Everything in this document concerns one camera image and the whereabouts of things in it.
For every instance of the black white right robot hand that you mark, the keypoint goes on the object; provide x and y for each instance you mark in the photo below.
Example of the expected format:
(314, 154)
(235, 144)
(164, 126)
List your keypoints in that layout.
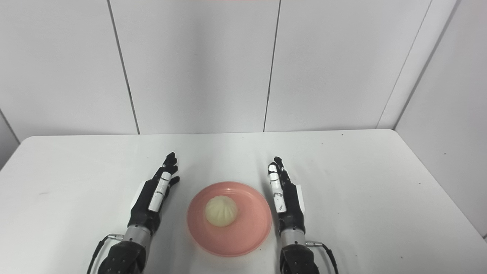
(289, 201)

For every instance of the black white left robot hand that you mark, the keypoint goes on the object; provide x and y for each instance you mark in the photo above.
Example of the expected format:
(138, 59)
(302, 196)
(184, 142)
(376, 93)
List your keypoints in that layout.
(148, 205)

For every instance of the pink round plate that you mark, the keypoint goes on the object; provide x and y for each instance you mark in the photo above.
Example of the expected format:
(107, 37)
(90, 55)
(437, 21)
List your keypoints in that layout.
(243, 236)

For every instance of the pale yellow steamed bun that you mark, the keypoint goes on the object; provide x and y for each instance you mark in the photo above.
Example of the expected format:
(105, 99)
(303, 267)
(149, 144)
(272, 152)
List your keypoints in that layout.
(221, 211)

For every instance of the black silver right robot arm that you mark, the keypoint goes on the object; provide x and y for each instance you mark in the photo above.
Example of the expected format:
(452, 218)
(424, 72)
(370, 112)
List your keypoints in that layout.
(296, 255)

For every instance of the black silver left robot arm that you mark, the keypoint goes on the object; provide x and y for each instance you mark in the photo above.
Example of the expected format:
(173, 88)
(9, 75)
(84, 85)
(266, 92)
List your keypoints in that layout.
(127, 253)

